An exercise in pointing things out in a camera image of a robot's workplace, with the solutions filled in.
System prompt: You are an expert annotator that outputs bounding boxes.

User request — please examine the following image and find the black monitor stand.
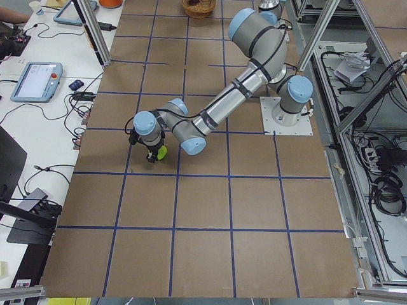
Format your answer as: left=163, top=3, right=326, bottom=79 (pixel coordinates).
left=0, top=126, right=62, bottom=246

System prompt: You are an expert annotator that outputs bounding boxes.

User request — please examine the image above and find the blue teach pendant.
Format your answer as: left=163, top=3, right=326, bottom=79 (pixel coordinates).
left=53, top=1, right=82, bottom=26
left=10, top=62, right=64, bottom=103

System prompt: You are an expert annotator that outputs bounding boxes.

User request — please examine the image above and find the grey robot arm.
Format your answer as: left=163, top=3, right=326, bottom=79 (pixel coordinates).
left=258, top=0, right=286, bottom=24
left=128, top=8, right=314, bottom=163

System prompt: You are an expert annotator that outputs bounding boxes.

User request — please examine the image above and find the dark blue small pouch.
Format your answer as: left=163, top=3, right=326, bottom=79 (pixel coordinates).
left=69, top=79, right=84, bottom=91

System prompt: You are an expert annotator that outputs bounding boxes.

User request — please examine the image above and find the aluminium frame post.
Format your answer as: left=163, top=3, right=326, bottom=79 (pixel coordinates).
left=73, top=0, right=112, bottom=67

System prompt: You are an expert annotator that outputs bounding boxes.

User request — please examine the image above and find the white paper cup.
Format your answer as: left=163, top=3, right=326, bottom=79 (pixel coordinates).
left=29, top=1, right=44, bottom=16

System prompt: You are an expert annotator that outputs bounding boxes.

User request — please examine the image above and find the black power adapter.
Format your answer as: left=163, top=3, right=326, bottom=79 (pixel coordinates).
left=98, top=22, right=117, bottom=31

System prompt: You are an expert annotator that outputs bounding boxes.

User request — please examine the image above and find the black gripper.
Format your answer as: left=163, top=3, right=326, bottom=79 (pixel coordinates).
left=128, top=129, right=165, bottom=163

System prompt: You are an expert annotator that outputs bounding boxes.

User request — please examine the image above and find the green apple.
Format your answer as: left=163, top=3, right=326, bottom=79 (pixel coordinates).
left=156, top=146, right=167, bottom=161

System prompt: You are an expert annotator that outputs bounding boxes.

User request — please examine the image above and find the woven wicker basket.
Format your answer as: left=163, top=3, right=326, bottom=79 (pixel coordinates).
left=181, top=0, right=216, bottom=19

